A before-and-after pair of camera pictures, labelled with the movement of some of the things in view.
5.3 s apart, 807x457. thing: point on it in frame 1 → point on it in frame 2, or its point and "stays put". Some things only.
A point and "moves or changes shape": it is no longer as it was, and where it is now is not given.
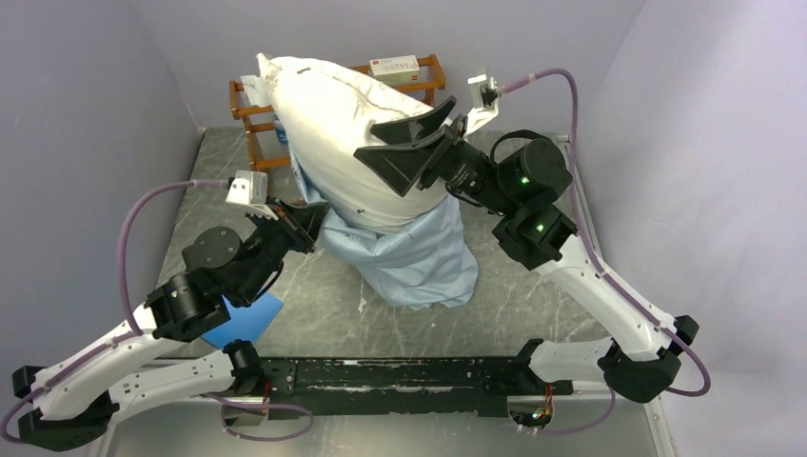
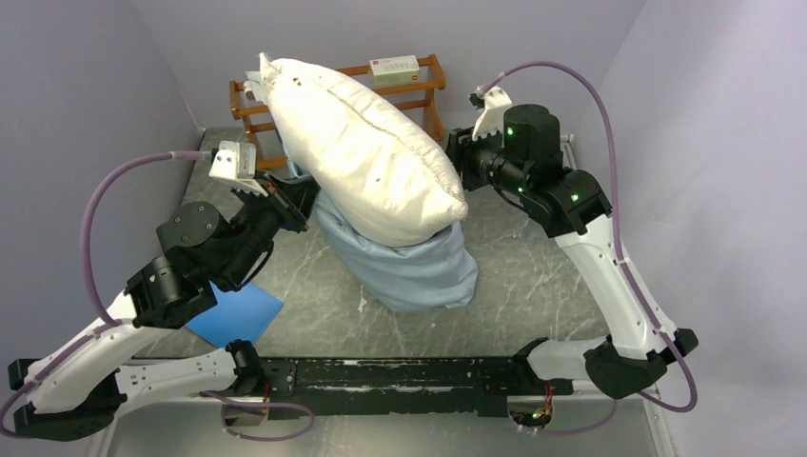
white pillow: (327, 113) moves or changes shape
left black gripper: (302, 224) → (293, 199)
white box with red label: (395, 70) stays put
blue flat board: (246, 323) stays put
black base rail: (394, 386) stays put
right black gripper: (400, 167) → (461, 149)
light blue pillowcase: (428, 265) moves or changes shape
